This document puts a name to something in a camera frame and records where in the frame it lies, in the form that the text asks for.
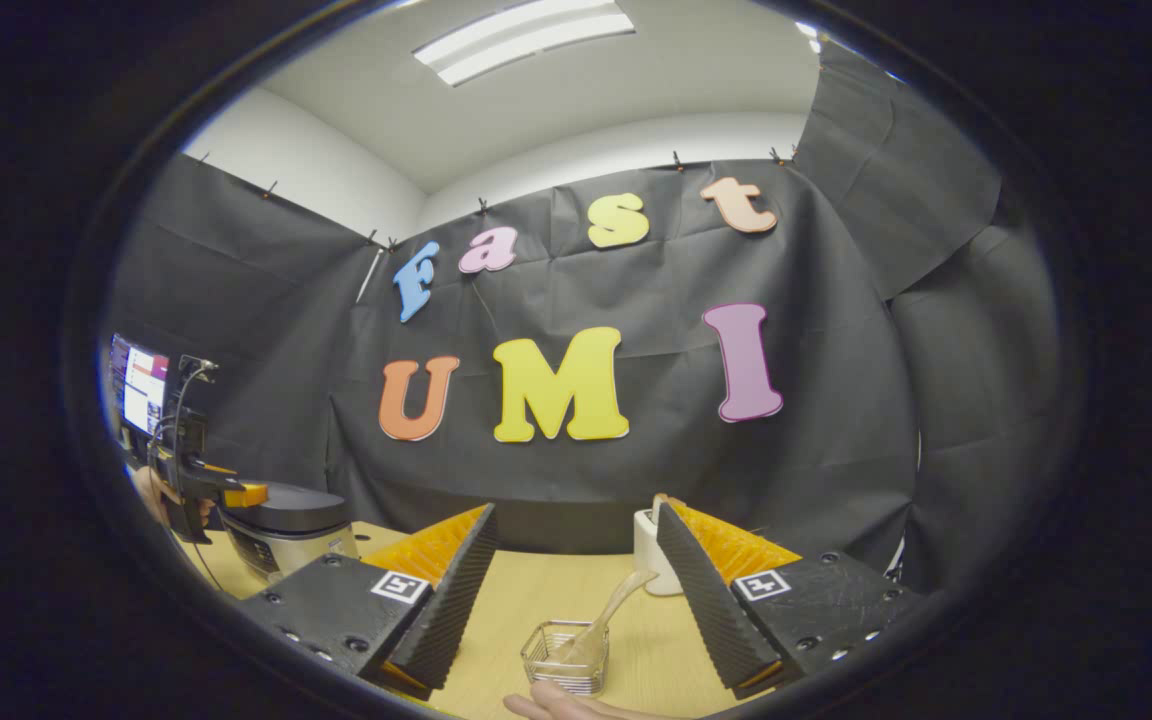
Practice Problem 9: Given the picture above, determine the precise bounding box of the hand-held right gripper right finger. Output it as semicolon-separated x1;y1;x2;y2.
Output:
656;500;927;701

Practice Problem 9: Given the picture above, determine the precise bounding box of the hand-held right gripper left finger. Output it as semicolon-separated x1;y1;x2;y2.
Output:
236;503;500;701

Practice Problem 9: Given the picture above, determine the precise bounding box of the black and silver rice cooker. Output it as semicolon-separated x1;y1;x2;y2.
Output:
219;483;360;586

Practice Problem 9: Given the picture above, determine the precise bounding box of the wooden spoon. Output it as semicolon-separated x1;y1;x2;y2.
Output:
561;570;659;666

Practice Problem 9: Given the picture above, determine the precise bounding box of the wire chopstick holder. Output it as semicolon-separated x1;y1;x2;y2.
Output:
521;620;610;698

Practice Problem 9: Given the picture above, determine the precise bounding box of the white toaster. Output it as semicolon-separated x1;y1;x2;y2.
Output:
633;493;687;598

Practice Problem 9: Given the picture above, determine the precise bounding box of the computer monitor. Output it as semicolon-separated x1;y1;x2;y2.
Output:
108;333;172;438

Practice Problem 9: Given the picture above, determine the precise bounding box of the ceiling light panel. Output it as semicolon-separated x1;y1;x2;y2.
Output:
413;0;637;88

